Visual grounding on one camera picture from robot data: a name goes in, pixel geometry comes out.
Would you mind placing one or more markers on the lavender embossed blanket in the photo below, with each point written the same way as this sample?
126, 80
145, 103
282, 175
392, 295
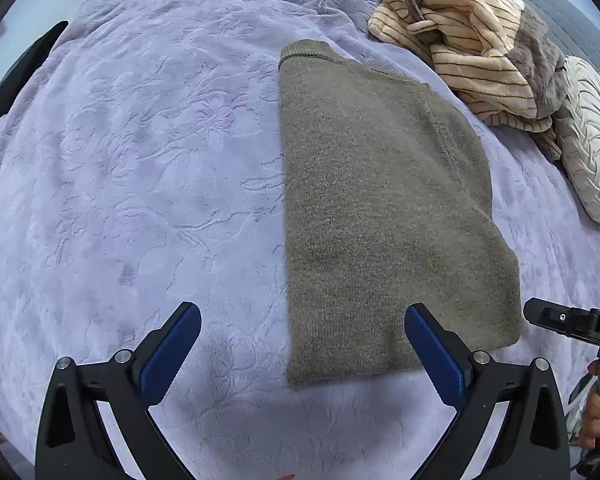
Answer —
130, 185

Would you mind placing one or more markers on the olive knit sweater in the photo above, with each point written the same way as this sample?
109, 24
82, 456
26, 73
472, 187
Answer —
380, 210

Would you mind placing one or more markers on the person's right hand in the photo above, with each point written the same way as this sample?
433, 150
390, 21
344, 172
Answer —
594, 422

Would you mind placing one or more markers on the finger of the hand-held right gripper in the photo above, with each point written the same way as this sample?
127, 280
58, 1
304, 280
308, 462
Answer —
560, 320

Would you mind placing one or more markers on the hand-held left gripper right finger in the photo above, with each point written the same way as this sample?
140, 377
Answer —
437, 360

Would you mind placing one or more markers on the dark flat object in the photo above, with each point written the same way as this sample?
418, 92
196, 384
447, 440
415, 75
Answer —
20, 75

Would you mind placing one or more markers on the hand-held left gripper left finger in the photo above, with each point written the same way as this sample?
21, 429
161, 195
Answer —
172, 355

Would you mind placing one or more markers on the white pleated cushion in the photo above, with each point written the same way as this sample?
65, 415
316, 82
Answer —
590, 145

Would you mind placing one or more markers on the grey bed headboard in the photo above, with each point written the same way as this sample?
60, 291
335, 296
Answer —
570, 25

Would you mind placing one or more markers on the cream striped brown fleece garment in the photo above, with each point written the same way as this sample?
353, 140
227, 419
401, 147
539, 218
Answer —
480, 60

